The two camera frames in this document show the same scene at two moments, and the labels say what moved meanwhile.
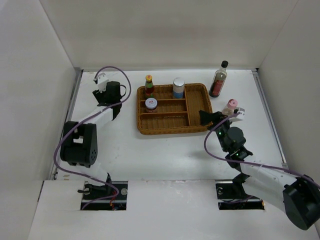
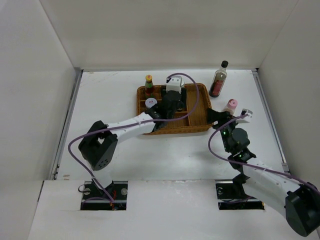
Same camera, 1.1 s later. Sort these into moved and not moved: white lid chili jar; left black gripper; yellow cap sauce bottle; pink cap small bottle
Moved: left black gripper
Not moved: pink cap small bottle; white lid chili jar; yellow cap sauce bottle
